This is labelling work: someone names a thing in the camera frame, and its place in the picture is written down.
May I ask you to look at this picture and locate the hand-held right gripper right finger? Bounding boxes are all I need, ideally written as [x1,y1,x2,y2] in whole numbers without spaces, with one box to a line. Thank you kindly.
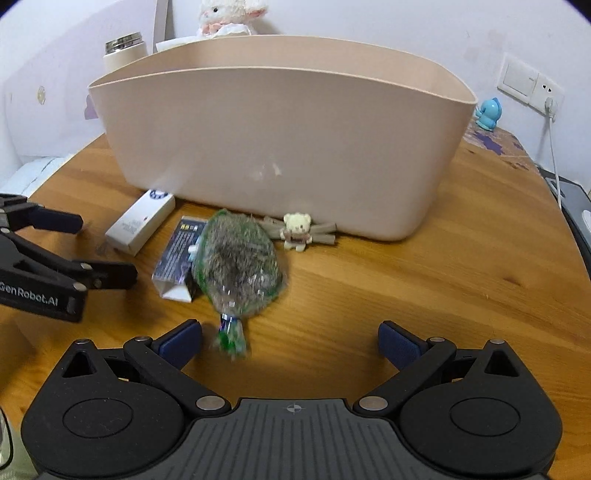
[353,320,532,416]

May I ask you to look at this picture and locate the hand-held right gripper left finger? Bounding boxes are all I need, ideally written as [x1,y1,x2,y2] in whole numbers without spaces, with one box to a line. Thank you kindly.
[50,319,232,418]

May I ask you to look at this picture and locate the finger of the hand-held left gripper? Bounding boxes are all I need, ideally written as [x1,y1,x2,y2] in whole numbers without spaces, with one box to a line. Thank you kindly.
[0,193,84,234]
[0,232,139,293]

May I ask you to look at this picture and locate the clear green-tied snack bag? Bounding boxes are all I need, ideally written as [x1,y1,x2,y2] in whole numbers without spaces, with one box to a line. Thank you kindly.
[191,209,290,358]

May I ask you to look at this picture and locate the beige plastic storage bin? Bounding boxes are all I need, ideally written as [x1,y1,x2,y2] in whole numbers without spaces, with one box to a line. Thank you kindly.
[88,34,478,242]

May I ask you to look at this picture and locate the white bedding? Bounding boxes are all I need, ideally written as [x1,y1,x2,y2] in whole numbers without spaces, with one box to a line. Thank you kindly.
[0,154,75,198]

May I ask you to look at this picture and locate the white small box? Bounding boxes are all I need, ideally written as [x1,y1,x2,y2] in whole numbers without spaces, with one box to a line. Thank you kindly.
[105,188,176,257]

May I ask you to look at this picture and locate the dark blue small box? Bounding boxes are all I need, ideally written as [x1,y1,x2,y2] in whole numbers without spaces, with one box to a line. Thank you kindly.
[152,216,208,304]

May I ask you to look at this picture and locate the bear hair clip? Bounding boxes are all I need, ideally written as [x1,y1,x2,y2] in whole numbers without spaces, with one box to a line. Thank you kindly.
[259,212,339,253]

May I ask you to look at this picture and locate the grey-green cloth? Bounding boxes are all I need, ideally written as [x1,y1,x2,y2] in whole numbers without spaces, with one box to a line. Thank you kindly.
[0,406,41,480]

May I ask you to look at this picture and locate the white thermos bottle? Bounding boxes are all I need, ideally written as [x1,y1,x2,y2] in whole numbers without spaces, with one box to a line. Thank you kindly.
[102,32,147,75]

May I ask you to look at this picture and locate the black device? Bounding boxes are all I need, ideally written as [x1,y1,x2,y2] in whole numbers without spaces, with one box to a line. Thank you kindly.
[542,167,591,283]

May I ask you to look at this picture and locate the purple patterned mat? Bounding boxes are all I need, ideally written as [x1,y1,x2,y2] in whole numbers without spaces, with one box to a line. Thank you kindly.
[463,121,541,174]

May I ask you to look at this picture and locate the blue toy figurine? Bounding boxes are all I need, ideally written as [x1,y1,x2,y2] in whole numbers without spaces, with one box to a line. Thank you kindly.
[475,97,503,131]

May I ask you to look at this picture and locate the white plush toy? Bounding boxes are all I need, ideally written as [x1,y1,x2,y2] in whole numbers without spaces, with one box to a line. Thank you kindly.
[196,0,270,38]

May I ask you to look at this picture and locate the white plug with cable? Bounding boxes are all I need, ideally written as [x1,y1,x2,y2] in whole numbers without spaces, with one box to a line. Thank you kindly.
[543,96,568,209]

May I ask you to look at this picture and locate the white wall switch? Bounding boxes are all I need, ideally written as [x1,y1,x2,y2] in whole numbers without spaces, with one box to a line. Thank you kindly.
[497,52,539,100]

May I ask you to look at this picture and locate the white wall socket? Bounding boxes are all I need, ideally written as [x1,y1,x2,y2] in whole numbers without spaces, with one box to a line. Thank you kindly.
[531,74,565,114]

